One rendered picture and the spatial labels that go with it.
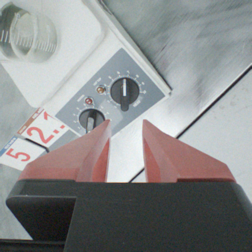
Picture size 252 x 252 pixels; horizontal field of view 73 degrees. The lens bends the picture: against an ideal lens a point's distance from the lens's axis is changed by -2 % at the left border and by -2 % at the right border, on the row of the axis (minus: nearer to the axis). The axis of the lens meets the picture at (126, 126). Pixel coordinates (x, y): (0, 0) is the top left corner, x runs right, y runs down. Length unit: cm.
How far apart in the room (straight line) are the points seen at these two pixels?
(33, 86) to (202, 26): 20
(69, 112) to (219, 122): 18
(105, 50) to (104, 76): 3
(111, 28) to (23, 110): 24
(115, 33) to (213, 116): 15
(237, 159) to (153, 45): 18
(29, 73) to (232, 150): 25
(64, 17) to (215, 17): 16
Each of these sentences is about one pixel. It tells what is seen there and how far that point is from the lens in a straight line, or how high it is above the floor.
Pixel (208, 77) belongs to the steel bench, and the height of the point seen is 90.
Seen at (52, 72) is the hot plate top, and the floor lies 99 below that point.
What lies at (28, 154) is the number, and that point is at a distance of 37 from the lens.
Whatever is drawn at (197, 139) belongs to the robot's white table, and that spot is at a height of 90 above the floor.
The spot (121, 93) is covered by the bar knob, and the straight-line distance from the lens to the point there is 18.
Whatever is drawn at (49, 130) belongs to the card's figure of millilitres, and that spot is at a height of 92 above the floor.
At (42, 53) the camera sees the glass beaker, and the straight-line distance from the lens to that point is 18.
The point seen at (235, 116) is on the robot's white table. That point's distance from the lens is 24.
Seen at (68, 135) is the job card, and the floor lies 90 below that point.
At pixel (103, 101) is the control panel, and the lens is 21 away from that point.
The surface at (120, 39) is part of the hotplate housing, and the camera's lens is 19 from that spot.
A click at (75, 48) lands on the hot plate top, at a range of 18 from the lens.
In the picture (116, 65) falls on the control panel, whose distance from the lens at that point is 19.
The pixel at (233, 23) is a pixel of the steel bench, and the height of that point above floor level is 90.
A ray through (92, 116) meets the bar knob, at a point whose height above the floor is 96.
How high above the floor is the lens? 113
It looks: 66 degrees down
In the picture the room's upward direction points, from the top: 123 degrees counter-clockwise
